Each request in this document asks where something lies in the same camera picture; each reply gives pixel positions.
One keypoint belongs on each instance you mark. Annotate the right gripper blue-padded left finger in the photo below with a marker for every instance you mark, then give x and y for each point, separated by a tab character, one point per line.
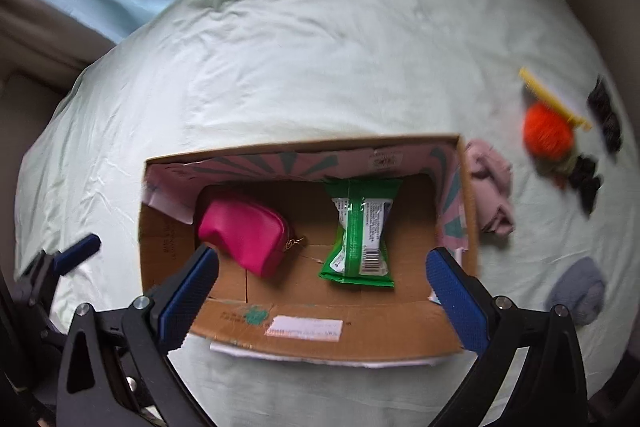
115	369

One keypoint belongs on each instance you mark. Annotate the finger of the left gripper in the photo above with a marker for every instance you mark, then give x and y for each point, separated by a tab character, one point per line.
67	260

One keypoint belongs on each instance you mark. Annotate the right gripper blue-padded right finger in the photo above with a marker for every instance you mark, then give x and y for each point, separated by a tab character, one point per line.
551	389

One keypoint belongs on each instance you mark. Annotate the grey fluffy scrunchie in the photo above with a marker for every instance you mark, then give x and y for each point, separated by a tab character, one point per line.
581	290

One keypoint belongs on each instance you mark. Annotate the magenta zip pouch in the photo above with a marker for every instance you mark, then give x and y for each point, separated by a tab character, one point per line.
251	234

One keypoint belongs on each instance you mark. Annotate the pink fabric scrunchie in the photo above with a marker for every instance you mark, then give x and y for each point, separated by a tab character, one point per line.
491	177

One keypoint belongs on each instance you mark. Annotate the orange fluffy pom-pom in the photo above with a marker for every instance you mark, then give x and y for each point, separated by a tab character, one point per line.
546	134

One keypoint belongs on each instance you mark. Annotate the green wet wipes pack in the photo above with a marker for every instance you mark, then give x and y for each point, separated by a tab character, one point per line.
359	255

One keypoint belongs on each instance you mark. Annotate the yellow-rimmed white round pad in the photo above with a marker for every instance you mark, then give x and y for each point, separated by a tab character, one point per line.
555	100

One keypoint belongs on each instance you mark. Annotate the black patterned scrunchie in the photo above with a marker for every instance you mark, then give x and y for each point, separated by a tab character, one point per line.
600	103

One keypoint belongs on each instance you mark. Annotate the open cardboard box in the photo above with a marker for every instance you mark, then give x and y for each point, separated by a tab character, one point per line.
294	313

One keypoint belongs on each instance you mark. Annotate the light green bed sheet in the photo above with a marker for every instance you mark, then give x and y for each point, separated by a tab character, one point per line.
212	74

